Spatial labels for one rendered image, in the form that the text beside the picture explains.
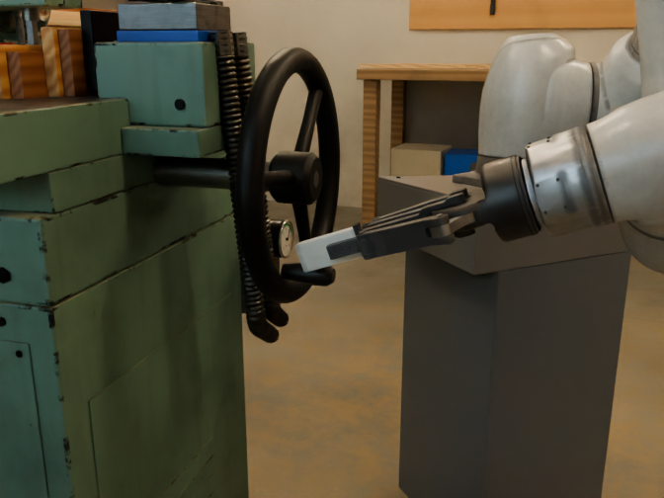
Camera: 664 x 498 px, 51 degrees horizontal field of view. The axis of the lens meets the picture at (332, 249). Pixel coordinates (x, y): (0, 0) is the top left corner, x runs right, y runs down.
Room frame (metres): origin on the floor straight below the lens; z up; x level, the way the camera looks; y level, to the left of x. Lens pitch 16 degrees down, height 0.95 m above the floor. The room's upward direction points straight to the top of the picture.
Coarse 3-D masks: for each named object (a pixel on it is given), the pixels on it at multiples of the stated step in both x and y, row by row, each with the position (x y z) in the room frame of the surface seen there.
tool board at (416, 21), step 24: (432, 0) 4.08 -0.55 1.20; (456, 0) 4.03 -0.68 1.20; (480, 0) 3.99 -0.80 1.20; (504, 0) 3.94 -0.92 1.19; (528, 0) 3.90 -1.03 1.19; (552, 0) 3.86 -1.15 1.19; (576, 0) 3.82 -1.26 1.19; (600, 0) 3.78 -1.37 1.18; (624, 0) 3.74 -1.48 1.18; (432, 24) 4.08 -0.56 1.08; (456, 24) 4.03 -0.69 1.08; (480, 24) 3.98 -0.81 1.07; (504, 24) 3.94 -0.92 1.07; (528, 24) 3.90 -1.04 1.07; (552, 24) 3.85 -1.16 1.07; (576, 24) 3.81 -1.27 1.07; (600, 24) 3.77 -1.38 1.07; (624, 24) 3.73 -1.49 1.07
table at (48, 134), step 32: (64, 96) 0.82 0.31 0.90; (96, 96) 0.82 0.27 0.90; (0, 128) 0.60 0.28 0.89; (32, 128) 0.64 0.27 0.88; (64, 128) 0.68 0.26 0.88; (96, 128) 0.73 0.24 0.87; (128, 128) 0.77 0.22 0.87; (160, 128) 0.76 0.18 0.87; (192, 128) 0.76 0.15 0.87; (0, 160) 0.60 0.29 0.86; (32, 160) 0.64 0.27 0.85; (64, 160) 0.68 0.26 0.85; (96, 160) 0.73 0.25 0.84
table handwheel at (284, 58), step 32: (288, 64) 0.74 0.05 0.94; (320, 64) 0.85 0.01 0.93; (256, 96) 0.70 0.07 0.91; (320, 96) 0.86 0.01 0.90; (256, 128) 0.68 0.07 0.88; (320, 128) 0.90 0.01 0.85; (160, 160) 0.84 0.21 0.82; (192, 160) 0.83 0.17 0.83; (224, 160) 0.82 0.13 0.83; (256, 160) 0.66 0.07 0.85; (288, 160) 0.78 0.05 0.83; (320, 160) 0.91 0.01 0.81; (256, 192) 0.66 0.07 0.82; (288, 192) 0.77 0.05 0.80; (320, 192) 0.80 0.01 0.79; (256, 224) 0.66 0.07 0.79; (320, 224) 0.88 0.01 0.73; (256, 256) 0.67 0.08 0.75; (288, 288) 0.73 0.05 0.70
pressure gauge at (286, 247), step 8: (272, 224) 1.07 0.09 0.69; (280, 224) 1.07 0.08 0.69; (288, 224) 1.09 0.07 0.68; (272, 232) 1.06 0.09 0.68; (280, 232) 1.05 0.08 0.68; (288, 232) 1.09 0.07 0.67; (280, 240) 1.05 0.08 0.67; (280, 248) 1.05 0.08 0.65; (288, 248) 1.09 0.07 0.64; (280, 256) 1.06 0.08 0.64; (288, 256) 1.08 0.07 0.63
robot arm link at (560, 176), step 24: (528, 144) 0.64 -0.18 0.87; (552, 144) 0.60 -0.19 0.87; (576, 144) 0.59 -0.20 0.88; (528, 168) 0.60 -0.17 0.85; (552, 168) 0.58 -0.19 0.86; (576, 168) 0.58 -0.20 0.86; (528, 192) 0.60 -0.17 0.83; (552, 192) 0.58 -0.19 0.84; (576, 192) 0.57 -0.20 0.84; (600, 192) 0.57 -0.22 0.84; (552, 216) 0.58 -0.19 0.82; (576, 216) 0.58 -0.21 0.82; (600, 216) 0.57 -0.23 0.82
